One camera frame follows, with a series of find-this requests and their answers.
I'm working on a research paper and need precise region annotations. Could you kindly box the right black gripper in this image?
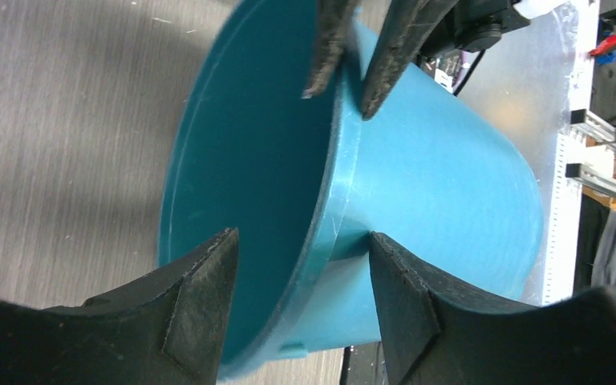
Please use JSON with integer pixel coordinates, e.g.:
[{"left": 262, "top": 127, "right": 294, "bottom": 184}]
[{"left": 302, "top": 0, "right": 530, "bottom": 120}]

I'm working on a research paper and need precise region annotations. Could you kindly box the teal plastic bucket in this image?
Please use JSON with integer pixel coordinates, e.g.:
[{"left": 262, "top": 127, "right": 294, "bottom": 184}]
[{"left": 158, "top": 1, "right": 543, "bottom": 381}]

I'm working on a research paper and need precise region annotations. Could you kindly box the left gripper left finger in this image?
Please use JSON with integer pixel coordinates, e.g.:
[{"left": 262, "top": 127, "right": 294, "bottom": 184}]
[{"left": 0, "top": 229, "right": 239, "bottom": 384}]

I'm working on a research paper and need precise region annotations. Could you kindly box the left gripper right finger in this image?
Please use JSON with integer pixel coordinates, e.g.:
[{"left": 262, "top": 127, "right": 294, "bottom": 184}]
[{"left": 369, "top": 232, "right": 616, "bottom": 384}]

